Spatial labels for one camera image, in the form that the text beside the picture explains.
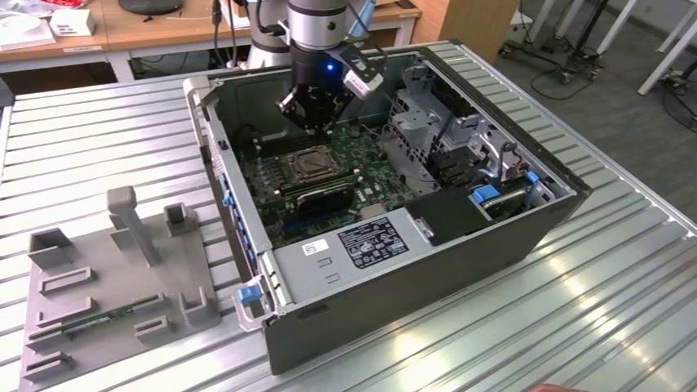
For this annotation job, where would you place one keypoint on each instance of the CPU socket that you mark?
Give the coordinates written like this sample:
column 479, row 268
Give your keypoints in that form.
column 333, row 175

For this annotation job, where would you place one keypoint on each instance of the wooden desk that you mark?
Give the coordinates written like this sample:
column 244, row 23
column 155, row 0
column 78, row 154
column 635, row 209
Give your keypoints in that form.
column 163, row 30

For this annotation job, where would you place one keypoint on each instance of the grey parts rack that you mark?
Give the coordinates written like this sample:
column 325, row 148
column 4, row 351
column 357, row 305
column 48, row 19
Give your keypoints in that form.
column 108, row 294

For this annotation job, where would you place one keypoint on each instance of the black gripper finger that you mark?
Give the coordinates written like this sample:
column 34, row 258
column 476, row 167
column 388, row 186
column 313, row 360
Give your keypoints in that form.
column 293, row 108
column 337, row 108

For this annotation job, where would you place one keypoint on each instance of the white desk frame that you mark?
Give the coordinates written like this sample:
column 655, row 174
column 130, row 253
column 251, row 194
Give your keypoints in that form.
column 615, row 28
column 648, row 86

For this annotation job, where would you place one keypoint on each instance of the green motherboard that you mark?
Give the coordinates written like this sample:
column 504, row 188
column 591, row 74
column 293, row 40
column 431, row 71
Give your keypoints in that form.
column 376, row 192

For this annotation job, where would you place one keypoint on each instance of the silver CPU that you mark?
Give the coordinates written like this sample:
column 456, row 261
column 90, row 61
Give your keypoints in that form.
column 313, row 162

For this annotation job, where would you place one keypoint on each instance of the green RAM stick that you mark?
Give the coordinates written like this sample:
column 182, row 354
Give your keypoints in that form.
column 98, row 320

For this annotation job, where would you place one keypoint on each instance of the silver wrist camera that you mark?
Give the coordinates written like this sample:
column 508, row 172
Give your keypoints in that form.
column 364, row 85

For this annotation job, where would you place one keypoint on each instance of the black graphics card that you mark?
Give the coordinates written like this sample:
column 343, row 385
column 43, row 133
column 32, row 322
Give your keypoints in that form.
column 327, row 202

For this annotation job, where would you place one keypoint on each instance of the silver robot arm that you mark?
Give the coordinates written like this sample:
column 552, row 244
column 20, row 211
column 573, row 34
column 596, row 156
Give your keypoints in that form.
column 316, row 24

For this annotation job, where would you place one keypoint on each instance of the blue expansion slot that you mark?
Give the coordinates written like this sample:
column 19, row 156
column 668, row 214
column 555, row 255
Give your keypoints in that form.
column 308, row 224

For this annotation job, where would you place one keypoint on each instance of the red white packet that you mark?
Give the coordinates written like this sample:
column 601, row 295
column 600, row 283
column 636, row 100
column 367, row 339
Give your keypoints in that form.
column 66, row 3

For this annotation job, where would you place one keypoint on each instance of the white labelled box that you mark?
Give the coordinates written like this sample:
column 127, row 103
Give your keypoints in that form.
column 74, row 20

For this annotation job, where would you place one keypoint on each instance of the blue plastic clip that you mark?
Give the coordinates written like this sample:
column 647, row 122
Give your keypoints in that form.
column 532, row 176

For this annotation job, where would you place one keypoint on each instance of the blue case latch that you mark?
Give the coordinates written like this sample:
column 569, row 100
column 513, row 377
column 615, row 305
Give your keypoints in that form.
column 248, row 295

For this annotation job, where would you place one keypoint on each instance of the silver drive cage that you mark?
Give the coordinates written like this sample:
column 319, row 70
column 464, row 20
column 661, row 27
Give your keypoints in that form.
column 413, row 122

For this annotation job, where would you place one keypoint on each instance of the silver power supply unit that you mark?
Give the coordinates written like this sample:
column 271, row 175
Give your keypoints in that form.
column 327, row 269

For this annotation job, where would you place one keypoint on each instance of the black RAM slot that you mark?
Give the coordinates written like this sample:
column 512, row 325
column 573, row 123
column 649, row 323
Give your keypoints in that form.
column 283, row 138
column 283, row 149
column 283, row 145
column 305, row 184
column 305, row 181
column 283, row 142

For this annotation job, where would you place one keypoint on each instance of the black wheeled stand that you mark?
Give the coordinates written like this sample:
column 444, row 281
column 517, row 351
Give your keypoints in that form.
column 588, row 34

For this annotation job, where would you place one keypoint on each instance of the black drive connector block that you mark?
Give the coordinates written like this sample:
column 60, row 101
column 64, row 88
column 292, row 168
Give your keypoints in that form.
column 447, row 167

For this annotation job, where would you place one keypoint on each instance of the black PC case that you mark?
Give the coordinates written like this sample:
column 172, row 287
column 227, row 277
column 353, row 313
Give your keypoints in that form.
column 408, row 306

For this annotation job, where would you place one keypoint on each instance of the blue disk carrier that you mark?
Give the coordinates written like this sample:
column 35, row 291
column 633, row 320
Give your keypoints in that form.
column 484, row 192

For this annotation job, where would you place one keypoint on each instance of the black round object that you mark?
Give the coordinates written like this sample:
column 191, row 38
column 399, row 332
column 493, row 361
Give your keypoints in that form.
column 150, row 5

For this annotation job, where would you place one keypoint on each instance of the blue slot retainer strip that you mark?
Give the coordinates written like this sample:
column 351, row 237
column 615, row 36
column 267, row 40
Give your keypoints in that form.
column 224, row 199

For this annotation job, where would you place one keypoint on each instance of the wooden cabinet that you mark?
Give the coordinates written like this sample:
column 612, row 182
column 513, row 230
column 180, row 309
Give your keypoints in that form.
column 473, row 28

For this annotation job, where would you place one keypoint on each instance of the small silver heat sink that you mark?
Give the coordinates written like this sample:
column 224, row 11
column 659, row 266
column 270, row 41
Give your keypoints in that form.
column 376, row 210

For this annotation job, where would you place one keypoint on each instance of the white flat box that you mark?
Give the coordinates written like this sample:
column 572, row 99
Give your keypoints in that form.
column 24, row 32

